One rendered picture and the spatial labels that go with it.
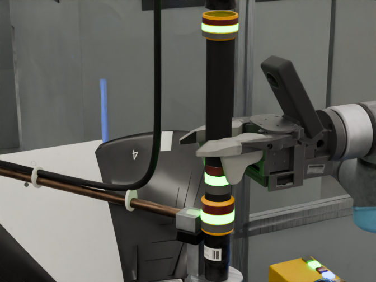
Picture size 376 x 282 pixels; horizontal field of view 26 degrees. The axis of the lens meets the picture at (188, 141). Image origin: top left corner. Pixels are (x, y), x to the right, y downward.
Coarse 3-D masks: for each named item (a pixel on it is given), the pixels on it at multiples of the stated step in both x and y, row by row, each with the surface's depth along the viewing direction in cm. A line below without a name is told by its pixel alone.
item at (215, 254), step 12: (216, 0) 95; (228, 0) 95; (204, 240) 107; (216, 240) 106; (228, 240) 106; (204, 252) 107; (216, 252) 106; (228, 252) 107; (216, 264) 107; (228, 264) 108; (216, 276) 108; (228, 276) 109
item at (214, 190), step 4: (208, 188) 104; (212, 188) 103; (216, 188) 103; (220, 188) 103; (224, 188) 103; (228, 188) 104; (208, 192) 104; (212, 192) 104; (216, 192) 103; (220, 192) 103; (224, 192) 104; (228, 192) 104
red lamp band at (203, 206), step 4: (204, 204) 104; (232, 204) 105; (204, 208) 105; (208, 208) 104; (212, 208) 104; (216, 208) 104; (220, 208) 104; (224, 208) 104; (228, 208) 104; (232, 208) 105; (208, 212) 104; (212, 212) 104; (216, 212) 104; (220, 212) 104; (224, 212) 104; (228, 212) 104
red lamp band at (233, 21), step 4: (204, 20) 97; (208, 20) 96; (212, 20) 96; (216, 20) 96; (220, 20) 96; (224, 20) 96; (228, 20) 96; (232, 20) 96; (236, 20) 97; (208, 24) 96; (212, 24) 96; (216, 24) 96; (220, 24) 96; (224, 24) 96; (228, 24) 96; (232, 24) 96
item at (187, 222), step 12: (180, 216) 107; (192, 216) 107; (180, 228) 108; (192, 228) 107; (180, 240) 108; (192, 240) 107; (192, 252) 108; (192, 264) 109; (204, 264) 110; (192, 276) 109; (204, 276) 109; (240, 276) 109
